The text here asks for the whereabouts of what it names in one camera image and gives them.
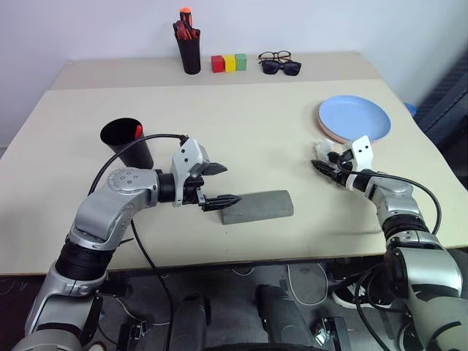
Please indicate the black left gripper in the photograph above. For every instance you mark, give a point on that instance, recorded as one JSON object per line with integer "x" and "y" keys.
{"x": 192, "y": 192}

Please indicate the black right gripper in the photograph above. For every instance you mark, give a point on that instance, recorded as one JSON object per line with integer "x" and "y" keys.
{"x": 343, "y": 169}

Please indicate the white tissue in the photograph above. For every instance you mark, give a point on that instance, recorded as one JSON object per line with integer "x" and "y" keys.
{"x": 323, "y": 146}

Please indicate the grey glasses case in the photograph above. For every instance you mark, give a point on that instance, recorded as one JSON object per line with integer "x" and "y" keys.
{"x": 263, "y": 206}

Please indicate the light blue plate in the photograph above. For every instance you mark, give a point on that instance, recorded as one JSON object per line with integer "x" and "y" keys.
{"x": 351, "y": 117}

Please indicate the red and black pen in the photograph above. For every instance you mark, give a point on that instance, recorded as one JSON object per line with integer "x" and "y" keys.
{"x": 138, "y": 131}

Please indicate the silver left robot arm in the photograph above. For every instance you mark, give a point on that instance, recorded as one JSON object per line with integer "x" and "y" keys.
{"x": 106, "y": 212}

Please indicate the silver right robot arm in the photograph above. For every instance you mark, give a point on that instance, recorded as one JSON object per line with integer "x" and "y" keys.
{"x": 402, "y": 204}

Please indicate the pink plate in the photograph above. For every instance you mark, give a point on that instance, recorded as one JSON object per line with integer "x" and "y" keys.
{"x": 331, "y": 136}

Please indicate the wide black cup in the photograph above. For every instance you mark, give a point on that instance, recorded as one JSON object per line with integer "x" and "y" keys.
{"x": 137, "y": 155}

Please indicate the blue plastic object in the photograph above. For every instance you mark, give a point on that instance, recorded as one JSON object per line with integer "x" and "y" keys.
{"x": 410, "y": 109}

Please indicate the black sunglasses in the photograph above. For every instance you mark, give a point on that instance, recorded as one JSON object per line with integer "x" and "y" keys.
{"x": 270, "y": 68}

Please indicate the red block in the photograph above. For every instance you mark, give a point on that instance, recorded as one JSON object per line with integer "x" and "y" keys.
{"x": 217, "y": 64}

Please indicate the yellow block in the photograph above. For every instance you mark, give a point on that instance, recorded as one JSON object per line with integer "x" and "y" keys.
{"x": 230, "y": 63}

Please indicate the brown-framed glasses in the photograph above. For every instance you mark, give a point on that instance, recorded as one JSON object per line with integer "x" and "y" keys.
{"x": 275, "y": 53}

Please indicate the green block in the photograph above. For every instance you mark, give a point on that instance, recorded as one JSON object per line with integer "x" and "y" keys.
{"x": 240, "y": 62}

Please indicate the black sneaker with white sole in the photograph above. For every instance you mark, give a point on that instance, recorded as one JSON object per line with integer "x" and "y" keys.
{"x": 342, "y": 298}

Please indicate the black office chair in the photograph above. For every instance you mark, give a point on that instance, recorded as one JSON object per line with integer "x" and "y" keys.
{"x": 444, "y": 113}

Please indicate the tall black tool cup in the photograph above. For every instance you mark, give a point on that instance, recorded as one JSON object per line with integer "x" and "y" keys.
{"x": 190, "y": 55}

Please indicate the dark rounded shape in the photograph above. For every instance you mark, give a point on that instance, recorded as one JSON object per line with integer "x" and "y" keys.
{"x": 283, "y": 316}
{"x": 192, "y": 321}

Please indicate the orange-topped screwdriver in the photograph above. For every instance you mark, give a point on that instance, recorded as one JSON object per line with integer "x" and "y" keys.
{"x": 185, "y": 16}

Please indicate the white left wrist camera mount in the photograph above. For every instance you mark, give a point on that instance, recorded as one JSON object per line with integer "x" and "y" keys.
{"x": 188, "y": 153}

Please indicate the black metal floor bracket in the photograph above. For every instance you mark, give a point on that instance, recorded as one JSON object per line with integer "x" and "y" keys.
{"x": 135, "y": 332}
{"x": 331, "y": 332}

